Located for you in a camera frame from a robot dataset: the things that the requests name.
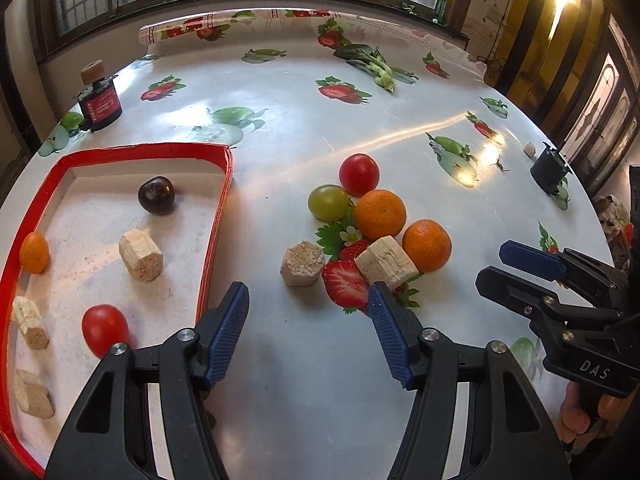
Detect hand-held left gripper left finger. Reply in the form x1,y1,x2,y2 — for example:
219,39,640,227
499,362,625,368
45,281,251,480

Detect green leafy vegetable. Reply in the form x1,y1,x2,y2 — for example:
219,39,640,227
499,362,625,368
333,45,397,94

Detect person's right hand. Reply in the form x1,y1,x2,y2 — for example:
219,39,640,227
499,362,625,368
556,385,626,456

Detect red rimmed tray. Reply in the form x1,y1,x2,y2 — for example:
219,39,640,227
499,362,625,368
0,143,234,478

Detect red tomato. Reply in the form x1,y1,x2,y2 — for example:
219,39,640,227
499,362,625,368
81,304,132,359
338,153,380,197

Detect orange mandarin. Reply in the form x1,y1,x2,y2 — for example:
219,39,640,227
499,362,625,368
354,189,408,241
402,218,453,272
19,231,51,275

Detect wooden glass door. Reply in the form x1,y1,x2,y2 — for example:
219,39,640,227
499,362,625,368
550,10,640,196

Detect dark purple plum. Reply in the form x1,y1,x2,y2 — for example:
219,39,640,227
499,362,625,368
138,176,176,216

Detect black jar with red label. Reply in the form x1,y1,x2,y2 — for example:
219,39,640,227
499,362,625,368
72,75,123,132

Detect beige sugarcane piece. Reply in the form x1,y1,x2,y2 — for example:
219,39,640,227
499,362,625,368
118,228,165,282
280,241,326,287
11,296,51,351
13,369,55,420
354,235,420,291

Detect floral cloth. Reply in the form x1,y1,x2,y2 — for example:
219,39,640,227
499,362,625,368
592,195,636,271

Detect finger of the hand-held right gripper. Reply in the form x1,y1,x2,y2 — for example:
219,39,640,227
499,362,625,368
500,241,628,311
475,266,621,346

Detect black container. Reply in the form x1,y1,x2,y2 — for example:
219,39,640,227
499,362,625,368
530,142,572,196

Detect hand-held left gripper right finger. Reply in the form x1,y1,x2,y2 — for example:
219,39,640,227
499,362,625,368
367,281,573,480

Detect cork stopper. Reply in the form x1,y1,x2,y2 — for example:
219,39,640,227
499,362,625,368
80,61,107,86

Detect green tomato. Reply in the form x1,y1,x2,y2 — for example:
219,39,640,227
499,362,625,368
307,184,350,222

